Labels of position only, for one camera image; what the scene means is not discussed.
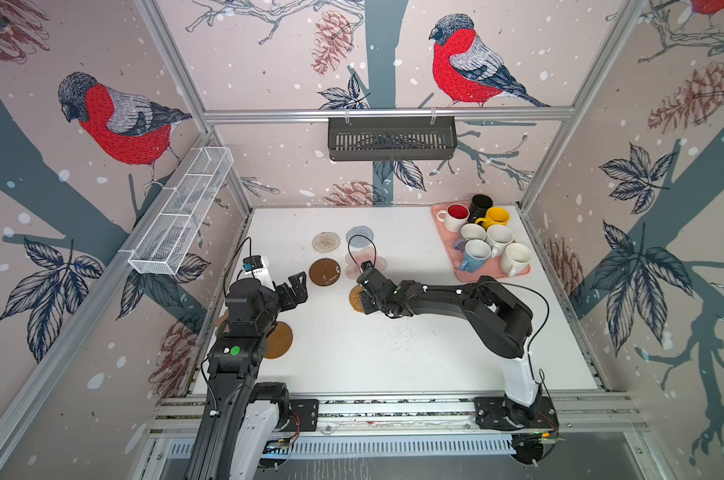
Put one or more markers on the dark brown scratched round coaster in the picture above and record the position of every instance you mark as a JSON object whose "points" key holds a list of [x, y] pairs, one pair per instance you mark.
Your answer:
{"points": [[324, 272]]}

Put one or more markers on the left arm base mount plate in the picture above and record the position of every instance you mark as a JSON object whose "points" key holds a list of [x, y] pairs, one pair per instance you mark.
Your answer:
{"points": [[302, 416]]}

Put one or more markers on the beige woven round coaster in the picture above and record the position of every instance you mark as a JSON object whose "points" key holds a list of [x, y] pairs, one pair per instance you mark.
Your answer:
{"points": [[326, 242]]}

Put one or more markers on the yellow mug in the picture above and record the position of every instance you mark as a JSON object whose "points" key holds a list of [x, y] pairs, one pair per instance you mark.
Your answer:
{"points": [[494, 216]]}

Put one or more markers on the white mug red inside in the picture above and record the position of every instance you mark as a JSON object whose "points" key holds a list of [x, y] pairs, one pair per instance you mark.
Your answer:
{"points": [[453, 217]]}

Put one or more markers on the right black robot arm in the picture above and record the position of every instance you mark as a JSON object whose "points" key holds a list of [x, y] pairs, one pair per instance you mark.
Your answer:
{"points": [[500, 319]]}

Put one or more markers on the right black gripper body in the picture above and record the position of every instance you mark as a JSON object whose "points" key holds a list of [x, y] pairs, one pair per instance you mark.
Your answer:
{"points": [[371, 302]]}

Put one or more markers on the light blue mug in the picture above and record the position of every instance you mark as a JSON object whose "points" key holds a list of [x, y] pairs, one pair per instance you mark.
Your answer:
{"points": [[475, 254]]}

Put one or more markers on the white mug centre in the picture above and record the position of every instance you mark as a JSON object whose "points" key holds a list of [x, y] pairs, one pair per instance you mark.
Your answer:
{"points": [[498, 238]]}

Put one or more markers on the blue woven round coaster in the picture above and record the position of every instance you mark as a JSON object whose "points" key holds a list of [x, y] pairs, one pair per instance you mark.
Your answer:
{"points": [[359, 237]]}

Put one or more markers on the pink flower resin coaster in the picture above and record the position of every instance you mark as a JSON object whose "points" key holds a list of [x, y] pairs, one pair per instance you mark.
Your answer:
{"points": [[356, 258]]}

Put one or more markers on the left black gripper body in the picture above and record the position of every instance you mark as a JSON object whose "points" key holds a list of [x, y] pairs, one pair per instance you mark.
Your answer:
{"points": [[271, 310]]}

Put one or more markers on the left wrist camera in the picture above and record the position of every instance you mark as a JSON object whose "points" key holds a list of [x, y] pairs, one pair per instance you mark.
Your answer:
{"points": [[257, 266]]}

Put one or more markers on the black mug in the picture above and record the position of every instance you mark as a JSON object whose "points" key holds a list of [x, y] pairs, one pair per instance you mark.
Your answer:
{"points": [[478, 207]]}

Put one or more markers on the rattan woven round coaster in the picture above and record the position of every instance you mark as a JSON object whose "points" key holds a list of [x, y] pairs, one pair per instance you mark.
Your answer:
{"points": [[355, 299]]}

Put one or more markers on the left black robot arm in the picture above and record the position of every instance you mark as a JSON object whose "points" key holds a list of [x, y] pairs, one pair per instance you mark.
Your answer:
{"points": [[241, 413]]}

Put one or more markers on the brown wooden round coaster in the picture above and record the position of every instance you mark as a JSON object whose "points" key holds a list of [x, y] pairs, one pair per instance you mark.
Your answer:
{"points": [[279, 341]]}

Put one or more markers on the small white cup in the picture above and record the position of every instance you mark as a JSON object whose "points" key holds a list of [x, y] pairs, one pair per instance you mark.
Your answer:
{"points": [[471, 231]]}

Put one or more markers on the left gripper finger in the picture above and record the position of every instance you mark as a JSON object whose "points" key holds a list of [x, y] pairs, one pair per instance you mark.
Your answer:
{"points": [[290, 297], [298, 286]]}

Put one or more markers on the aluminium front rail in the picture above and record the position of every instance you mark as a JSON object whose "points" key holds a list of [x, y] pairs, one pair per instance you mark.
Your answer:
{"points": [[578, 411]]}

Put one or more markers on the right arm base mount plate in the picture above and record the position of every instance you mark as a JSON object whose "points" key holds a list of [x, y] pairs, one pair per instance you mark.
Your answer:
{"points": [[502, 414]]}

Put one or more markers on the white mug front right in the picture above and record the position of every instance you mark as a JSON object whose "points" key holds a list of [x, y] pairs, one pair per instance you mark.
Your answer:
{"points": [[515, 259]]}

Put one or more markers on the white mesh wire shelf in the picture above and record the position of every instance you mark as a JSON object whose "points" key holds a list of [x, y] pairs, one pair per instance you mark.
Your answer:
{"points": [[171, 234]]}

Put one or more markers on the pink rectangular tray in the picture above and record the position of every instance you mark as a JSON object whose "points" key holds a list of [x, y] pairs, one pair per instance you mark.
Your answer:
{"points": [[454, 246]]}

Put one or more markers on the black hanging wire basket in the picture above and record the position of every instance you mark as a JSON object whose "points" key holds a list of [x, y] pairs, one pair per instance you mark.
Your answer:
{"points": [[396, 139]]}

